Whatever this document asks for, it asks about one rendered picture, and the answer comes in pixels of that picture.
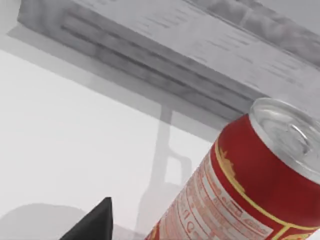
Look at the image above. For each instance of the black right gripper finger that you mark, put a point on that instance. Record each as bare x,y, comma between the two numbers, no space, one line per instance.
96,223

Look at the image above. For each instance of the red and white can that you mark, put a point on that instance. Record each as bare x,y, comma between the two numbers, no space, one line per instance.
240,180

